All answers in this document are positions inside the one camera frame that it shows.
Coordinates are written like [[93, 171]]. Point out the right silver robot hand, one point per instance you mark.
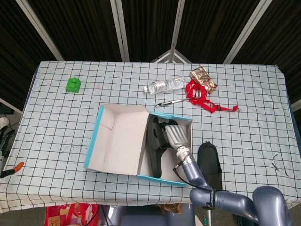
[[177, 136]]

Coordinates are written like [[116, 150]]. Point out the black rubber slipper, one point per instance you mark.
[[155, 146], [208, 160]]

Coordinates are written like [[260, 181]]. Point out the light blue cardboard shoe box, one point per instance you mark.
[[124, 141]]

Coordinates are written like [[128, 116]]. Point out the white shoe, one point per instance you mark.
[[3, 123]]

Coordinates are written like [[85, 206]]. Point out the silver metal spoon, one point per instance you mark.
[[171, 102]]

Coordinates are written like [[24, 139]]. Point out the clear plastic water bottle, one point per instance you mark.
[[164, 85]]

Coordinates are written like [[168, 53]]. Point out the white black grid tablecloth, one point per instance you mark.
[[235, 141]]

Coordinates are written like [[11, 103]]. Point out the gold foil snack wrapper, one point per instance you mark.
[[202, 78]]

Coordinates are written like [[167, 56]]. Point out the white triangular screen foot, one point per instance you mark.
[[165, 56]]

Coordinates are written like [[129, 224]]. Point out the grey blue robot torso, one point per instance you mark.
[[145, 217]]

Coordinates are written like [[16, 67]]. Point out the green toy building block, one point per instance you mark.
[[73, 86]]

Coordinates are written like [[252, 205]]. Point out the red patterned bag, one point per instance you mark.
[[70, 215]]

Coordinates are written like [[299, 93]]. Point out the white screen frame post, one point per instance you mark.
[[177, 26], [40, 29], [120, 30], [247, 33]]

